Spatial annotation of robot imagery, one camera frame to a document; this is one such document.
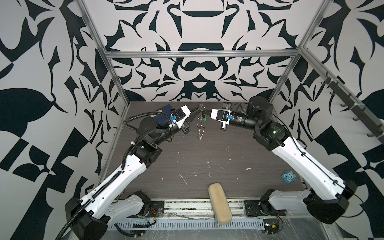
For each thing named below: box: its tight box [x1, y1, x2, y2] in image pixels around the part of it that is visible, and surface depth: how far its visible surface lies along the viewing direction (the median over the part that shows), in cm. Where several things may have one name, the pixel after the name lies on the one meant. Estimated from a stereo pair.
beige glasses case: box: [208, 182, 233, 225], surface depth 75 cm
